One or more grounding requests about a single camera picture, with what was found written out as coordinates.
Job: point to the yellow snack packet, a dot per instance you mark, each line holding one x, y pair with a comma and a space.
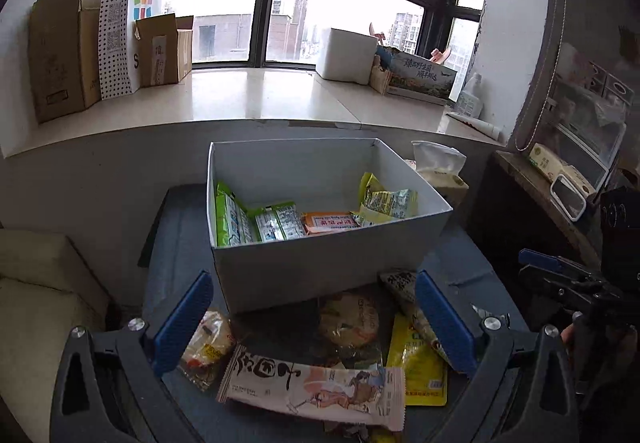
420, 378

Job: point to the clear plastic organiser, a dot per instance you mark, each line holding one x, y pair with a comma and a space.
590, 123

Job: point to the white framed mirror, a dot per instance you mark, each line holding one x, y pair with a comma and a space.
567, 198

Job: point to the large cardboard box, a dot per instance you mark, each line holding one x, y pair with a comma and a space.
60, 48

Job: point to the orange snack packet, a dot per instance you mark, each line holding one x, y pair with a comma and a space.
330, 223

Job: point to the pink plastic object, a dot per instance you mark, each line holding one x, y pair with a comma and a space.
377, 33
441, 57

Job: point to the white foam box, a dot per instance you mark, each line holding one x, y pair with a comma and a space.
345, 55

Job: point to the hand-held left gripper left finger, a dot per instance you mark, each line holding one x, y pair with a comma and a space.
182, 323

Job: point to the cream tissue box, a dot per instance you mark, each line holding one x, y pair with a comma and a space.
555, 163

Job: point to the brown paper packet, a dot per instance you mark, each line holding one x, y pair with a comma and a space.
380, 80

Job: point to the round cookie packet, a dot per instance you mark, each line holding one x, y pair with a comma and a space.
350, 323

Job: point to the white cardboard box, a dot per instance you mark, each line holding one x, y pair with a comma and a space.
300, 273

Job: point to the black and white snack packet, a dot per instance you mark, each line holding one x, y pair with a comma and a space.
400, 283

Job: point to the clear bread packet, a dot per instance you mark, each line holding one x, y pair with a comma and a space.
207, 348

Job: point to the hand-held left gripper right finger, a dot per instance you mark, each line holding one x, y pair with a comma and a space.
445, 323

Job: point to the dotted white paper bag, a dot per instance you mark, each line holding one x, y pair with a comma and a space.
117, 33

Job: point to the long white illustrated snack packet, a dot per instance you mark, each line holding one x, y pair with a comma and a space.
310, 388

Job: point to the wooden side table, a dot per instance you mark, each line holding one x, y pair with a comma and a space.
530, 193

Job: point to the printed landscape carton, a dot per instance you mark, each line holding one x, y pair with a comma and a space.
420, 78

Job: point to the green and white snack packet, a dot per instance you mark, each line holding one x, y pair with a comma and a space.
277, 223

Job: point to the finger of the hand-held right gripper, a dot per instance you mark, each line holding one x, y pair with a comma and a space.
537, 260
580, 295

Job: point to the white tube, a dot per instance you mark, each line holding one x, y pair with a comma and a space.
475, 124

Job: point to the tall green snack packet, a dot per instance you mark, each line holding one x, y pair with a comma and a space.
230, 218

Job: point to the small open cardboard box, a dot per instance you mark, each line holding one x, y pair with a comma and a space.
160, 53

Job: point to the yellow-green snack packet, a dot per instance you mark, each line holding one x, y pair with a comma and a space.
385, 203

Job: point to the soft tissue pack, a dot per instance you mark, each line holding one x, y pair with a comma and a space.
440, 163

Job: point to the white plastic bottle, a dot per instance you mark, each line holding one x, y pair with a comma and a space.
470, 98

